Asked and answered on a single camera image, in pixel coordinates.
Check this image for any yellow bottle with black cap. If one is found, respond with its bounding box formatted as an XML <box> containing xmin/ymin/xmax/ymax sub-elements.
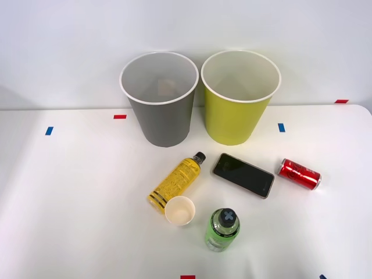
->
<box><xmin>146</xmin><ymin>151</ymin><xmax>208</xmax><ymax>215</ymax></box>

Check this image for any yellow-green plastic waste bin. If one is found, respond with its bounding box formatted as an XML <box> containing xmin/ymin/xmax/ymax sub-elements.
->
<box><xmin>201</xmin><ymin>49</ymin><xmax>282</xmax><ymax>146</ymax></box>

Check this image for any green bottle with grey cap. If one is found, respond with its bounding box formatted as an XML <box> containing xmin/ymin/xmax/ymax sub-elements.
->
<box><xmin>204</xmin><ymin>208</ymin><xmax>241</xmax><ymax>253</ymax></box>

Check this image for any grey plastic waste bin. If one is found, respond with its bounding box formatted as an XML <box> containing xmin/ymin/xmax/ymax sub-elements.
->
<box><xmin>119</xmin><ymin>51</ymin><xmax>200</xmax><ymax>148</ymax></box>

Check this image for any red drink can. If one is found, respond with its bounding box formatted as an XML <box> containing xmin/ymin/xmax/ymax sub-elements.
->
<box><xmin>278</xmin><ymin>158</ymin><xmax>322</xmax><ymax>191</ymax></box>

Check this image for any black smartphone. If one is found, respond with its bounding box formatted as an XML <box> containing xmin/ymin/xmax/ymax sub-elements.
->
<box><xmin>212</xmin><ymin>152</ymin><xmax>276</xmax><ymax>199</ymax></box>

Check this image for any small white paper cup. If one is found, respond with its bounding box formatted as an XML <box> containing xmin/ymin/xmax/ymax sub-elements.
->
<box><xmin>164</xmin><ymin>195</ymin><xmax>196</xmax><ymax>227</ymax></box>

